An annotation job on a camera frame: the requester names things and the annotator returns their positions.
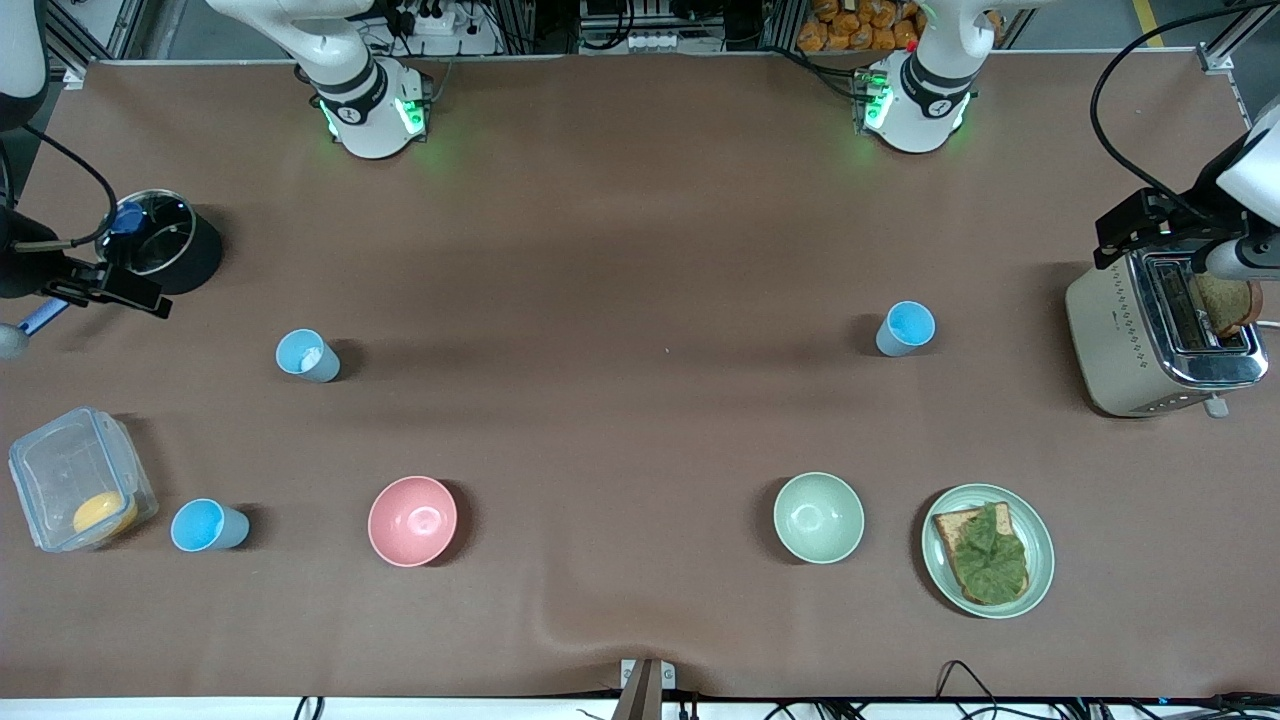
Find yellow round food item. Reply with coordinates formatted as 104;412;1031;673
72;490;139;541

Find pale green plate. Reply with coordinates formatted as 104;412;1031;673
921;484;1056;620

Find brown table cloth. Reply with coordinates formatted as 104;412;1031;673
0;52;1280;701

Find pink bowl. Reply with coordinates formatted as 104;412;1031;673
367;476;459;568

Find clear plastic lidded container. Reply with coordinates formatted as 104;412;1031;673
8;406;159;553

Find cream and chrome toaster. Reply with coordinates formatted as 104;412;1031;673
1064;245;1271;419

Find black cooking pot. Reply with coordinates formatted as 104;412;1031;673
105;188;224;296

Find pale green bowl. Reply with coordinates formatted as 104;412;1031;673
773;472;866;565

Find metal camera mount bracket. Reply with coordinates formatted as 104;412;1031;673
620;658;677;720

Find aluminium frame rail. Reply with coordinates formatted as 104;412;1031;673
1197;0;1280;126
45;0;186;89

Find blue plastic cup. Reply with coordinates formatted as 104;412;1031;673
876;301;937;358
170;498;251;553

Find bag of orange buns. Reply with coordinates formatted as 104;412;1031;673
797;0;926;53

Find black floor cable loop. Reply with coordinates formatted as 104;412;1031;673
935;660;1001;720

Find glass lid with blue knob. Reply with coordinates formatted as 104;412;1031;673
108;190;196;276

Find toast slice under lettuce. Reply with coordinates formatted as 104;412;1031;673
933;502;1031;605

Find green lettuce leaf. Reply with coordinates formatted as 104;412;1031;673
945;503;1029;603

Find brown bread slice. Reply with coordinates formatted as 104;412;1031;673
1195;272;1263;338

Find blue utensil handle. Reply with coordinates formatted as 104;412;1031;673
18;298;73;337

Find blue cup holding white paper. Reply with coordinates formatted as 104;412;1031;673
276;329;341;383

